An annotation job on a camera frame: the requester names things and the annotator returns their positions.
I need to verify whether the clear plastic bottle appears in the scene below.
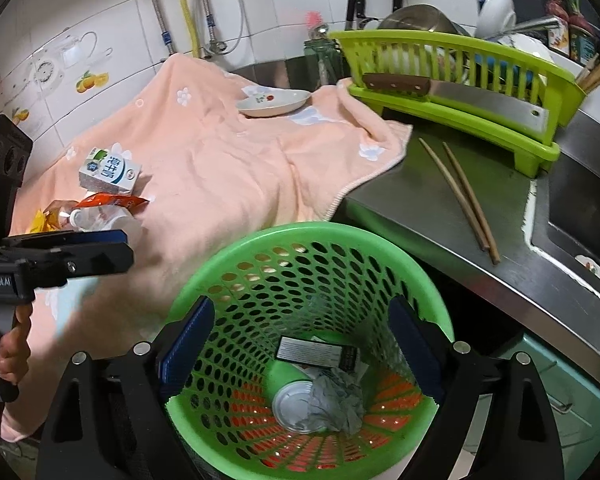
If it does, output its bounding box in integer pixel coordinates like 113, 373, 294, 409
69, 205, 140, 235

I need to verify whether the orange snack wrapper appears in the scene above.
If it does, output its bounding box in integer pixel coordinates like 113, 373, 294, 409
76, 192, 149, 211

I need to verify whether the yellow snack wrapper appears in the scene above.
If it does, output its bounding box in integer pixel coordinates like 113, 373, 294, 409
27, 209, 61, 234

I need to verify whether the white milk carton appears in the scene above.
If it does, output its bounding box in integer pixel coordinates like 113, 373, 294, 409
78, 148, 142, 195

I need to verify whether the white paper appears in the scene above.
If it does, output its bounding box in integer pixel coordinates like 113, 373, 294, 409
303, 370, 365, 437

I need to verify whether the black glue box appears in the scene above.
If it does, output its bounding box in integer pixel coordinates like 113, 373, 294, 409
275, 336, 360, 374

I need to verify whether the white paper cup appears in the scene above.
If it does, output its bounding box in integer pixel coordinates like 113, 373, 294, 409
272, 380, 327, 434

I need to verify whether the green trash basket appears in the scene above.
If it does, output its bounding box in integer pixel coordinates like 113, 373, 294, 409
166, 222, 453, 479

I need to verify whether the person's left hand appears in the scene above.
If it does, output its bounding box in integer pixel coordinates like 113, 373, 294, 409
0, 304, 33, 385

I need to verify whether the amber plastic bottle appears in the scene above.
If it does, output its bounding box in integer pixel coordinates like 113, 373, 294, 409
43, 200, 78, 232

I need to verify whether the peach flowered towel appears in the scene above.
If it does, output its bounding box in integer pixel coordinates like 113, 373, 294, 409
0, 52, 414, 443

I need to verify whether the wooden chopstick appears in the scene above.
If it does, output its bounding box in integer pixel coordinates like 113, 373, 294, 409
418, 138, 490, 252
442, 142, 501, 266

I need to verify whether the white saucer plate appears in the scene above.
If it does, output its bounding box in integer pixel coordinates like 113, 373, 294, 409
236, 86, 311, 118

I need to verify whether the steel sink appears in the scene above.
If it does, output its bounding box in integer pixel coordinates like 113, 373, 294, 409
522, 112, 600, 300

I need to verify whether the green dish rack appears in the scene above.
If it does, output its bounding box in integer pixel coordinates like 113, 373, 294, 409
332, 29, 585, 178

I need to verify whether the steel pot lid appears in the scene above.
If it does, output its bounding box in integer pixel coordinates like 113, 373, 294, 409
378, 4, 460, 35

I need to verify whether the white bowl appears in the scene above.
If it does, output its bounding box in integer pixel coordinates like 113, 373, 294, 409
475, 0, 517, 39

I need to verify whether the metal braided hose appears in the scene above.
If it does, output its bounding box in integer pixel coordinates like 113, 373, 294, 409
194, 0, 230, 57
134, 0, 179, 58

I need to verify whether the yellow gas hose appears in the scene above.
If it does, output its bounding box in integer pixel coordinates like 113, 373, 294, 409
178, 0, 202, 60

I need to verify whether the cleaver with wooden handle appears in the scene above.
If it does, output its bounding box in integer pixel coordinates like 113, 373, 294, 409
362, 73, 548, 139

